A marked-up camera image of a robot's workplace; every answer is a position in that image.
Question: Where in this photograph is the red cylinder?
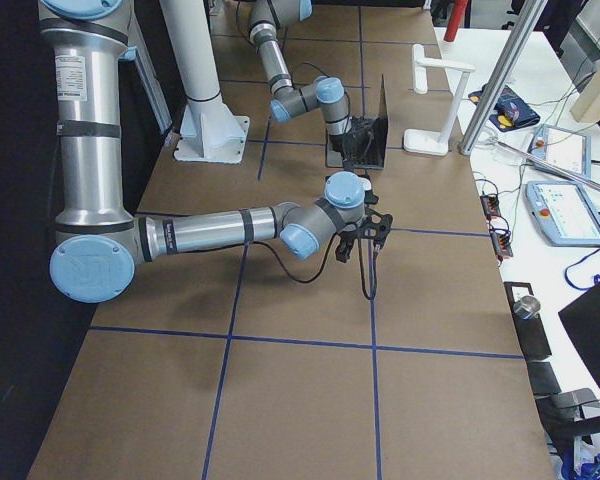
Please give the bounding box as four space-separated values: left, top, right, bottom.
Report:
443 0 470 43

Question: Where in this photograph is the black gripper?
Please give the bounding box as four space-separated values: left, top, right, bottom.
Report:
329 117 373 168
335 209 393 263

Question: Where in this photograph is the grey laptop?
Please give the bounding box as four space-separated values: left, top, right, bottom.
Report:
325 77 389 172

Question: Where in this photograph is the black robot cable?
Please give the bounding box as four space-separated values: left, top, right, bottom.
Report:
252 237 381 301

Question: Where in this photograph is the white desk lamp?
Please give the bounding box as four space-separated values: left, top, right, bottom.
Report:
402 43 477 157

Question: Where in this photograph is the white wireless mouse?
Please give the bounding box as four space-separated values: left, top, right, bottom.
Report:
352 172 372 195

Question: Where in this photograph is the aluminium frame post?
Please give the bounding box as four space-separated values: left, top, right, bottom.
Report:
458 0 547 156

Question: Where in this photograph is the upper teach pendant tablet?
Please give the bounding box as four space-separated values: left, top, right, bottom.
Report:
528 124 591 178

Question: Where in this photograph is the metal cup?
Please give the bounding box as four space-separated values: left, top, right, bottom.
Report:
512 295 541 320

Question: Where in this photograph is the teach pendant tablet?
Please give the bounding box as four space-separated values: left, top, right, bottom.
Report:
524 181 600 247
528 124 591 178

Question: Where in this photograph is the blue lanyard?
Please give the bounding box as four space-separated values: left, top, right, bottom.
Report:
563 244 600 292

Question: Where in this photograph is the metal grabber stick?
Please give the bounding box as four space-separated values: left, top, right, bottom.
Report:
487 137 600 193

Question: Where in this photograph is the dark blue space pouch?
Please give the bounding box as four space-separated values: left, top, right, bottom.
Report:
489 85 540 132

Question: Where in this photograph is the lower teach pendant tablet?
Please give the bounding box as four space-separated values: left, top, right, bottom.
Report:
524 181 600 247

